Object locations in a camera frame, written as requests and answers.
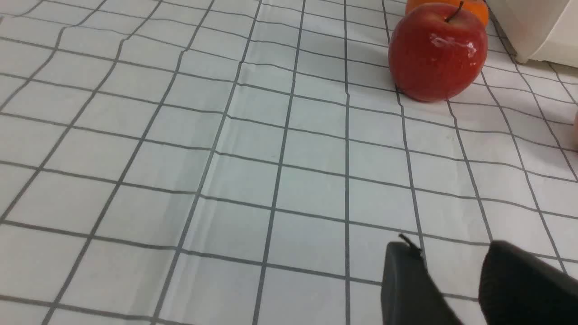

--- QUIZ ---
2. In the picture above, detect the red apple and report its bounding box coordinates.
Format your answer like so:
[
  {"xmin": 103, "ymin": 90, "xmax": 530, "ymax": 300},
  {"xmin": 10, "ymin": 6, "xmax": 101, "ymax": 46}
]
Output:
[{"xmin": 388, "ymin": 2, "xmax": 489, "ymax": 102}]

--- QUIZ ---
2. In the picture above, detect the white checkered tablecloth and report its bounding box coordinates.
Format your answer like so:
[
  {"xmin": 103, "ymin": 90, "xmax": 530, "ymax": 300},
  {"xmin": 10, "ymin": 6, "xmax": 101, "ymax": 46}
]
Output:
[{"xmin": 0, "ymin": 0, "xmax": 577, "ymax": 325}]

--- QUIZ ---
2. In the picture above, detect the orange persimmon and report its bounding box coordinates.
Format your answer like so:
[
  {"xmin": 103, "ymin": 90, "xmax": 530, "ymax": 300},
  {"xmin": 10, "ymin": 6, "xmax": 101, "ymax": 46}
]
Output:
[{"xmin": 405, "ymin": 0, "xmax": 489, "ymax": 26}]

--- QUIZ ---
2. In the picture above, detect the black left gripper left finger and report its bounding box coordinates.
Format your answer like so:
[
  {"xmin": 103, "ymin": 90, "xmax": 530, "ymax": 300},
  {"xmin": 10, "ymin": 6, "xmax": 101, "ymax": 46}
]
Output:
[{"xmin": 381, "ymin": 234, "xmax": 462, "ymax": 325}]

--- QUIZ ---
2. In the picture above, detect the cream white toaster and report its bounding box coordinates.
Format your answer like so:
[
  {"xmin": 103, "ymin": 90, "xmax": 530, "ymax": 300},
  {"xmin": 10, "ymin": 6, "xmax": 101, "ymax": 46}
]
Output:
[{"xmin": 487, "ymin": 0, "xmax": 578, "ymax": 67}]

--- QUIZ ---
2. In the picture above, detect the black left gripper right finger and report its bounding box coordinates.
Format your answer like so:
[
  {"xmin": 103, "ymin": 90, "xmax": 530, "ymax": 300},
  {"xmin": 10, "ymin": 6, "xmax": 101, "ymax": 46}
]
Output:
[{"xmin": 478, "ymin": 240, "xmax": 578, "ymax": 325}]

